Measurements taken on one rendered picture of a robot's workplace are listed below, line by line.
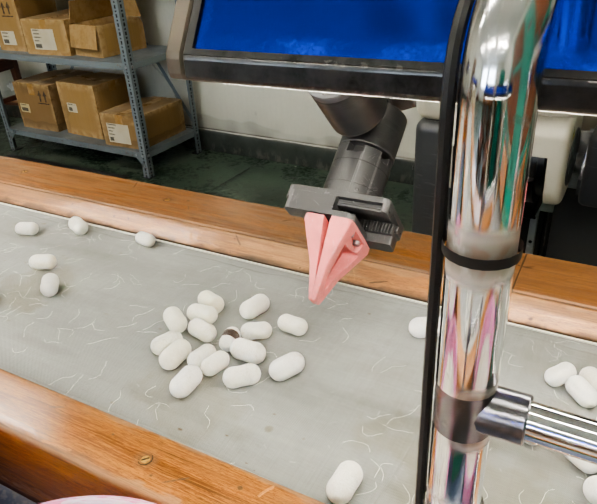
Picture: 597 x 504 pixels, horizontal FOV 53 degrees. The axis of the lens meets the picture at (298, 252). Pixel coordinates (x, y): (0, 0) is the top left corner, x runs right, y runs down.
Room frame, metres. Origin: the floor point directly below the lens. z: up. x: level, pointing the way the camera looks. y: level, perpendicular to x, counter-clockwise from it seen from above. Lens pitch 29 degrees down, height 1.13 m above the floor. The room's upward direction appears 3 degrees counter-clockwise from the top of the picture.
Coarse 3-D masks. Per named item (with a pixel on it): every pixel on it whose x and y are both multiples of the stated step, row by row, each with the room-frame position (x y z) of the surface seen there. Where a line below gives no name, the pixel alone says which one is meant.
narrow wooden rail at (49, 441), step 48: (0, 384) 0.43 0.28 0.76; (0, 432) 0.38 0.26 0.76; (48, 432) 0.37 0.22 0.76; (96, 432) 0.37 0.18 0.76; (144, 432) 0.36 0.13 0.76; (0, 480) 0.40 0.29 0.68; (48, 480) 0.36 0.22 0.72; (96, 480) 0.32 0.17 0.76; (144, 480) 0.31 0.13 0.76; (192, 480) 0.31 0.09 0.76; (240, 480) 0.31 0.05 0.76
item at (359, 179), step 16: (352, 144) 0.55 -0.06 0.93; (336, 160) 0.54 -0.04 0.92; (352, 160) 0.53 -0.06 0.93; (368, 160) 0.53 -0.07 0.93; (384, 160) 0.54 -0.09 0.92; (336, 176) 0.52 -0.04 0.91; (352, 176) 0.52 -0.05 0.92; (368, 176) 0.52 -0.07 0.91; (384, 176) 0.53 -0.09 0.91; (288, 192) 0.52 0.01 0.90; (320, 192) 0.51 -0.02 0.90; (336, 192) 0.50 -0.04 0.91; (352, 192) 0.51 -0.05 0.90; (368, 192) 0.51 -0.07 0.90; (352, 208) 0.49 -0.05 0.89; (368, 208) 0.49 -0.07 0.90; (384, 208) 0.48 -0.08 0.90; (400, 224) 0.50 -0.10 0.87
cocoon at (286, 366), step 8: (296, 352) 0.46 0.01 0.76; (280, 360) 0.45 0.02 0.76; (288, 360) 0.45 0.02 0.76; (296, 360) 0.45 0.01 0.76; (304, 360) 0.45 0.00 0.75; (272, 368) 0.44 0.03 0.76; (280, 368) 0.44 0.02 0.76; (288, 368) 0.44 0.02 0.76; (296, 368) 0.44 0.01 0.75; (272, 376) 0.44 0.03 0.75; (280, 376) 0.44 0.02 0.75; (288, 376) 0.44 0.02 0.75
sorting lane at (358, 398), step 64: (0, 256) 0.73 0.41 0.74; (64, 256) 0.72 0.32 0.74; (128, 256) 0.71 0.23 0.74; (192, 256) 0.70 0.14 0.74; (0, 320) 0.57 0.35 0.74; (64, 320) 0.57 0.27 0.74; (128, 320) 0.56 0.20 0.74; (256, 320) 0.54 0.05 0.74; (320, 320) 0.54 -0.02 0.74; (384, 320) 0.53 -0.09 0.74; (64, 384) 0.46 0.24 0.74; (128, 384) 0.45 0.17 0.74; (256, 384) 0.44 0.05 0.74; (320, 384) 0.43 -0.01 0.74; (384, 384) 0.43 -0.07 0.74; (512, 384) 0.42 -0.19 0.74; (256, 448) 0.36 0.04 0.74; (320, 448) 0.36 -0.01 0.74; (384, 448) 0.35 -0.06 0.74; (512, 448) 0.34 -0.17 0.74
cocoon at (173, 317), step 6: (168, 312) 0.54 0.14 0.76; (174, 312) 0.54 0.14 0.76; (180, 312) 0.54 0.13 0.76; (168, 318) 0.53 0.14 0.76; (174, 318) 0.53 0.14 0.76; (180, 318) 0.53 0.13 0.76; (168, 324) 0.53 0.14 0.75; (174, 324) 0.52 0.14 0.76; (180, 324) 0.52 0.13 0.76; (186, 324) 0.53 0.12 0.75; (180, 330) 0.52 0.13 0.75
